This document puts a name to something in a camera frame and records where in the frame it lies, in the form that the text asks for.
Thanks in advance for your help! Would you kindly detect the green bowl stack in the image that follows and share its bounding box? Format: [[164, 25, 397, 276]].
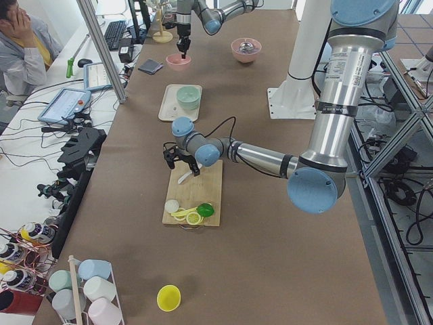
[[177, 86, 201, 110]]

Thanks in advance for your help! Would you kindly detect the small pink bowl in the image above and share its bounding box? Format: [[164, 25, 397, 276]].
[[166, 53, 191, 72]]

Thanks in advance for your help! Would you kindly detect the seated person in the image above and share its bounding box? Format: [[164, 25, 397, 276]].
[[1, 1, 63, 96]]

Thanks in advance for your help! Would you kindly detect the green lime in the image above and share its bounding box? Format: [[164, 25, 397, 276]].
[[196, 202, 214, 218]]

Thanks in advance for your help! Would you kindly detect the blue teach pendant tablet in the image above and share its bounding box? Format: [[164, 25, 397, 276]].
[[38, 88, 91, 125]]

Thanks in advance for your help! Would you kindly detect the bamboo cutting board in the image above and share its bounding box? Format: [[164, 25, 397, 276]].
[[165, 160, 223, 227]]

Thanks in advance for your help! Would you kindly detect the black keyboard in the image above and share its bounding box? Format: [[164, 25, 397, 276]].
[[104, 20, 127, 51]]

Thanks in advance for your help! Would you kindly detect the white garlic bulb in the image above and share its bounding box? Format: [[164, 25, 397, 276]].
[[164, 199, 179, 214]]

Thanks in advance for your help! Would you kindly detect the lemon slice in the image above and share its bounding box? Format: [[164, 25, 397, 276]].
[[185, 211, 204, 225]]

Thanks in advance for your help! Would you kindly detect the black gripper near board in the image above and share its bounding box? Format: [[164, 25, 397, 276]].
[[163, 142, 200, 177]]

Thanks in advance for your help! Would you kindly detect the wooden stand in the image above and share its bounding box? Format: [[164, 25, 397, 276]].
[[148, 0, 173, 43]]

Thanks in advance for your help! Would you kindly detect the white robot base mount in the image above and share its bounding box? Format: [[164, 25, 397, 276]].
[[268, 0, 331, 119]]

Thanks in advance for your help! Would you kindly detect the black tool holder rack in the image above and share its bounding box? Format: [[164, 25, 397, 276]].
[[51, 127, 107, 259]]

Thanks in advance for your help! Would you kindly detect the white rabbit tray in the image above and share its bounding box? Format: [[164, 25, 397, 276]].
[[158, 84, 202, 121]]

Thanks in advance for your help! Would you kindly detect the aluminium frame post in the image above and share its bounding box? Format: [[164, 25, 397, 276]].
[[76, 0, 127, 104]]

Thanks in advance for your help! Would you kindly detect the pink bowl with ice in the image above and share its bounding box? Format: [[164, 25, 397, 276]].
[[231, 37, 262, 63]]

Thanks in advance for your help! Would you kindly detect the robot arm near board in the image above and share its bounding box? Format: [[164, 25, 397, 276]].
[[172, 1, 398, 214]]

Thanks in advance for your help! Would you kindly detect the rack of pastel cups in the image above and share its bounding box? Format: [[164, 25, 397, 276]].
[[47, 256, 125, 324]]

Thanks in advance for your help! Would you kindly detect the yellow plastic cup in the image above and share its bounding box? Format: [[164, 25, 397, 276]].
[[156, 284, 181, 312]]

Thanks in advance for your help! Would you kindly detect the grey folded cloth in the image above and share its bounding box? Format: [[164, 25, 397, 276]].
[[138, 59, 163, 75]]

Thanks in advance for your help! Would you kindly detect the white ceramic spoon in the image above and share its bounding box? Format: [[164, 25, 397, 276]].
[[177, 163, 202, 184]]

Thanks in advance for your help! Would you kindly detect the robot arm near pink bowl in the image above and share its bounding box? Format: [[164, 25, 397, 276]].
[[176, 0, 260, 58]]

